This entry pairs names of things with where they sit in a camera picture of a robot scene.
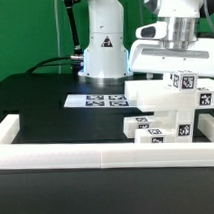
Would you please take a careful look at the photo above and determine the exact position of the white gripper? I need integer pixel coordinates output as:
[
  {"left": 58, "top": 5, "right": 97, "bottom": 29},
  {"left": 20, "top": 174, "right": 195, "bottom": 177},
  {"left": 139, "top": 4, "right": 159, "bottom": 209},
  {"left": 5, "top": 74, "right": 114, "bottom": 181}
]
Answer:
[{"left": 129, "top": 19, "right": 214, "bottom": 77}]

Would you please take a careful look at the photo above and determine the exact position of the white chair back piece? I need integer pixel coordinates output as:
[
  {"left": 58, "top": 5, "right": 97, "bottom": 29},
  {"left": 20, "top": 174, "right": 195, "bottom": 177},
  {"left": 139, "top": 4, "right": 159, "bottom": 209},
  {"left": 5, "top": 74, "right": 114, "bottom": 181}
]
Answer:
[{"left": 124, "top": 78, "right": 214, "bottom": 112}]

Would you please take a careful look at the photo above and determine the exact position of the white chair seat piece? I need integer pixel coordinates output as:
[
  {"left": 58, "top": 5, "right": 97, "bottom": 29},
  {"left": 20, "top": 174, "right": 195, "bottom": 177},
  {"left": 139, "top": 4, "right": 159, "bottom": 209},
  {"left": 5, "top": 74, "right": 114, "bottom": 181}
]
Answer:
[{"left": 154, "top": 110, "right": 195, "bottom": 143}]

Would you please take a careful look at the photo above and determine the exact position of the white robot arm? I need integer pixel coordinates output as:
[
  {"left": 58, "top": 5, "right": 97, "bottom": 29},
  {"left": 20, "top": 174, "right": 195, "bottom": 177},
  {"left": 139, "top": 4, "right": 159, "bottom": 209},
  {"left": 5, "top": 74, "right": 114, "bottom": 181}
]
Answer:
[{"left": 79, "top": 0, "right": 214, "bottom": 81}]

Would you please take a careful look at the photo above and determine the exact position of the white marker sheet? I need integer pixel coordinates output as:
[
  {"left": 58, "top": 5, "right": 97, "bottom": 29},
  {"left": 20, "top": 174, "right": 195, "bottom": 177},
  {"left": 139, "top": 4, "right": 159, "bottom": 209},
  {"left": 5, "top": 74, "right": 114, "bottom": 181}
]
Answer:
[{"left": 64, "top": 94, "right": 135, "bottom": 108}]

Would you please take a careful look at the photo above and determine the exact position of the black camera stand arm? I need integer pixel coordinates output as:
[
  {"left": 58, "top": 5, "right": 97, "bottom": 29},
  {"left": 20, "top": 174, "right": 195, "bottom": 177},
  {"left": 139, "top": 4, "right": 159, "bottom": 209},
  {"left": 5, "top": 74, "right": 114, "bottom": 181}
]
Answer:
[{"left": 62, "top": 0, "right": 83, "bottom": 76}]

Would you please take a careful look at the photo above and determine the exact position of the black cable bundle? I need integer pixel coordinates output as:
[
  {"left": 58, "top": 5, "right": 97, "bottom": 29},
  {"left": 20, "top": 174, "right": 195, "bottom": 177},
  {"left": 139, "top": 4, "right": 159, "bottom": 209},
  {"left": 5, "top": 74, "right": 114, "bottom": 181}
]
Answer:
[{"left": 24, "top": 55, "right": 85, "bottom": 75}]

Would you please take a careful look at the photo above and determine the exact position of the white U-shaped fence frame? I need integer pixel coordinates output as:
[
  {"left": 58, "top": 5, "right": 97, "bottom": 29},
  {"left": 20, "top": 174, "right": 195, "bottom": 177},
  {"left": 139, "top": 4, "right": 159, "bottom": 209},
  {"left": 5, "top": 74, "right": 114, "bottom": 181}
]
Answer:
[{"left": 0, "top": 114, "right": 214, "bottom": 170}]

